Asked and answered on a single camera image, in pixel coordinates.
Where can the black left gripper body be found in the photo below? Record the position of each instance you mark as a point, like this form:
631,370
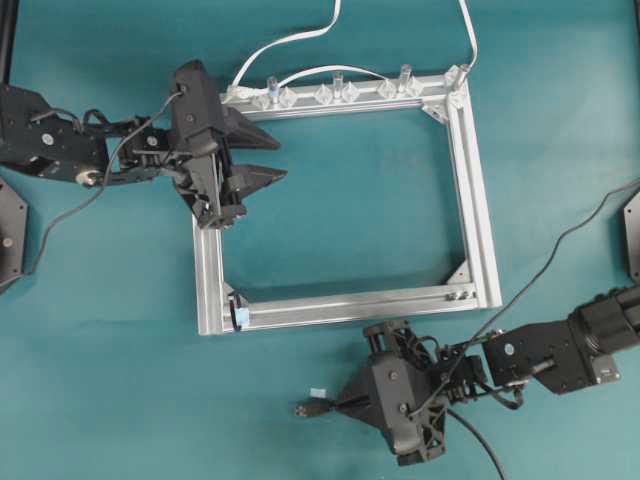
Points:
205,175

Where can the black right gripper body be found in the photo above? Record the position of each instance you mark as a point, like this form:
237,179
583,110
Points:
452,377

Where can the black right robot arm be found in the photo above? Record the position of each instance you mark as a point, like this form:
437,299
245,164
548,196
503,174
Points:
564,356

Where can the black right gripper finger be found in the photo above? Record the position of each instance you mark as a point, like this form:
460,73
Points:
372,412
361,389

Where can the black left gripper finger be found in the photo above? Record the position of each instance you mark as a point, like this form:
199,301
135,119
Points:
241,133
247,179

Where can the clear standoff post middle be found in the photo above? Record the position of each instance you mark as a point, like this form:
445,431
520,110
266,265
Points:
337,86

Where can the aluminium extrusion frame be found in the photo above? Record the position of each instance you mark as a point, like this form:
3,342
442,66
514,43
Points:
389,218

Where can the clear standoff post right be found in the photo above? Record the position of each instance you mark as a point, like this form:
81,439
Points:
404,78

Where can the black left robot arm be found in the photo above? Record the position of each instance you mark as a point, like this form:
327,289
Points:
39,140

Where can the blue tape patch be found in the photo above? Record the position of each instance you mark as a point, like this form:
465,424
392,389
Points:
242,316

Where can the clear standoff post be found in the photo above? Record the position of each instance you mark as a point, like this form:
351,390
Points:
404,78
337,86
273,91

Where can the black zip tie loop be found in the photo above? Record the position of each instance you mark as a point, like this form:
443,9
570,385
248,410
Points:
235,302

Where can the clear standoff post left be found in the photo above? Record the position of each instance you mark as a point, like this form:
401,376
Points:
273,91

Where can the black vertical frame post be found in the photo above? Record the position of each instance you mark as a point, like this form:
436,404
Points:
8,25

